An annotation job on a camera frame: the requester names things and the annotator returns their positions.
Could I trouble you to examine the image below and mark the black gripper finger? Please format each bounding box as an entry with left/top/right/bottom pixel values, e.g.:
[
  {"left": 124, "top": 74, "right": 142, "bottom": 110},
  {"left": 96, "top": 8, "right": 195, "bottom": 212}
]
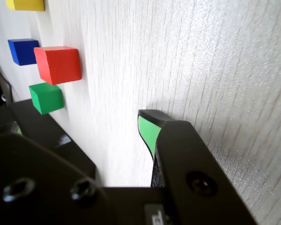
[
  {"left": 137, "top": 109, "right": 258, "bottom": 225},
  {"left": 0, "top": 121, "right": 118, "bottom": 225}
]

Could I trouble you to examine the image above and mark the red wooden cube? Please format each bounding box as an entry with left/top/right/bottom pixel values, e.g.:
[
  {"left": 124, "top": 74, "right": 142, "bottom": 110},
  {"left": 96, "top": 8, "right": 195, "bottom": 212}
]
[{"left": 33, "top": 46, "right": 82, "bottom": 85}]

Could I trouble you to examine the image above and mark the green wooden cube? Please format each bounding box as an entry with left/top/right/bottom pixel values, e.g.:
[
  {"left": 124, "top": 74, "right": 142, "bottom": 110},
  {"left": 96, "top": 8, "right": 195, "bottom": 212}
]
[{"left": 29, "top": 82, "right": 64, "bottom": 115}]

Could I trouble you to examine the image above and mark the blue wooden cube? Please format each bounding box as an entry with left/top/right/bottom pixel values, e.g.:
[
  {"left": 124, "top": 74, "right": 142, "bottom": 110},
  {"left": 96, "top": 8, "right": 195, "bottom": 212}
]
[{"left": 7, "top": 38, "right": 40, "bottom": 66}]

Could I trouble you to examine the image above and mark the yellow wooden cube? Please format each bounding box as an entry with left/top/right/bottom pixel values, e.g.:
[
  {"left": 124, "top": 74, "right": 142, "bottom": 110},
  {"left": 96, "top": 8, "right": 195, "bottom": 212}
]
[{"left": 6, "top": 0, "right": 45, "bottom": 12}]

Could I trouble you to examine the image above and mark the black cardboard box tray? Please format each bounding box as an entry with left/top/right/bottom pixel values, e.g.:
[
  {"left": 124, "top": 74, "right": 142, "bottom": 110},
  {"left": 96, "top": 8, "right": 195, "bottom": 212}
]
[{"left": 8, "top": 98, "right": 61, "bottom": 150}]

